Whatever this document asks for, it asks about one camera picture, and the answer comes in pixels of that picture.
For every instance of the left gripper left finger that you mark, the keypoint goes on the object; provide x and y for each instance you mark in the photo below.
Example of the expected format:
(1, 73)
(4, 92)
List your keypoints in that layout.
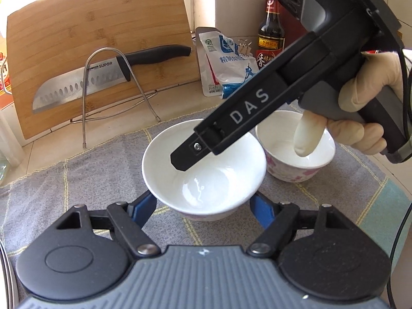
(127, 220)

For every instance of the black handled kitchen knife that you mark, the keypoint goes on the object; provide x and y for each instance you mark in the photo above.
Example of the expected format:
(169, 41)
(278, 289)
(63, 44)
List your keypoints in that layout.
(67, 87)

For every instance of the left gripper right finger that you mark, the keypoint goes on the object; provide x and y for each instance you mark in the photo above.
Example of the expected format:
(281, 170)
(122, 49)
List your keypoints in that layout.
(278, 221)

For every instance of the white blue salt bag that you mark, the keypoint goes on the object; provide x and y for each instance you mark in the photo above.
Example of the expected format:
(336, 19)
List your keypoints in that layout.
(224, 65)

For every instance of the white floral bowl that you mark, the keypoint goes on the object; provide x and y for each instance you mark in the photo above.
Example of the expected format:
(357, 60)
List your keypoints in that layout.
(276, 137)

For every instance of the bamboo cutting board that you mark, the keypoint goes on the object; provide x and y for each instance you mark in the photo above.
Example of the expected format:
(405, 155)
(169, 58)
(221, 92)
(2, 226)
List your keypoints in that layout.
(50, 37)

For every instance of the right gloved hand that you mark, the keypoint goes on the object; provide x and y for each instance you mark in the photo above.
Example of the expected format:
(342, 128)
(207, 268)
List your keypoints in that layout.
(379, 70)

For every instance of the white bowl front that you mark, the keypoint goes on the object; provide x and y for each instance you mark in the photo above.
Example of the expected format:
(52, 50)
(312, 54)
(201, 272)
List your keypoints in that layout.
(213, 188)

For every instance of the dark vinegar bottle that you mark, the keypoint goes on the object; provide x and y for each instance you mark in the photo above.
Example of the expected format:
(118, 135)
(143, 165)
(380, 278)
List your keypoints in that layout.
(271, 35)

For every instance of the grey checked table cloth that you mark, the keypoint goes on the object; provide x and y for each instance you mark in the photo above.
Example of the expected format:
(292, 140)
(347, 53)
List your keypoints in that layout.
(111, 172)

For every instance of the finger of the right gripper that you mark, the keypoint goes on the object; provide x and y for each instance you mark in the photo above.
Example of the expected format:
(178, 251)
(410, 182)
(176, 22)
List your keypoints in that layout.
(255, 100)

